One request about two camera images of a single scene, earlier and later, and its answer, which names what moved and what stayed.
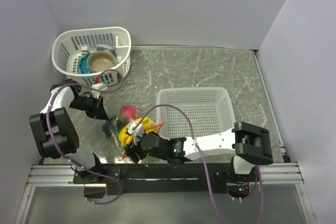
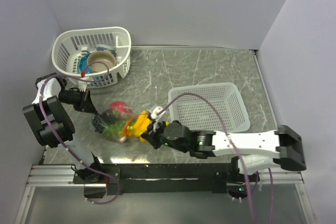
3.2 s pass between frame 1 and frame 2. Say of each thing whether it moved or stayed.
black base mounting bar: stayed
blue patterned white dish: stayed
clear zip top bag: moved
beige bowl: stayed
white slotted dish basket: stayed
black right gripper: moved
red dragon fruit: moved
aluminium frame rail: stayed
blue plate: stayed
